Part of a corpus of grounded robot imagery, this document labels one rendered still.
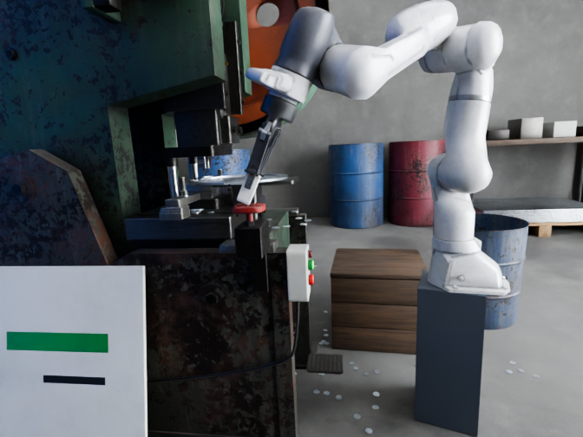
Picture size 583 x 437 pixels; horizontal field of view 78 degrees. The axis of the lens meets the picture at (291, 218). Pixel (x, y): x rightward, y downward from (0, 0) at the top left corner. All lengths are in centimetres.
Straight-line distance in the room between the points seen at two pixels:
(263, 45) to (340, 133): 296
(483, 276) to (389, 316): 56
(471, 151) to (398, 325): 83
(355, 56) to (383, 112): 371
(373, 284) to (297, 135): 313
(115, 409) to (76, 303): 30
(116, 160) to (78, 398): 64
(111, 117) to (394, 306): 122
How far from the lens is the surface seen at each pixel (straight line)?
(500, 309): 195
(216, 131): 110
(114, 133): 111
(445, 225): 112
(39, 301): 121
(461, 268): 114
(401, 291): 155
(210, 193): 111
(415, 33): 88
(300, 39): 76
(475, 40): 103
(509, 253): 186
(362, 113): 443
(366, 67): 74
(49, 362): 123
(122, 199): 111
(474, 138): 109
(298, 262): 88
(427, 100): 454
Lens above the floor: 88
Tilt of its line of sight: 11 degrees down
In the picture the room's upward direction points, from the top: 3 degrees counter-clockwise
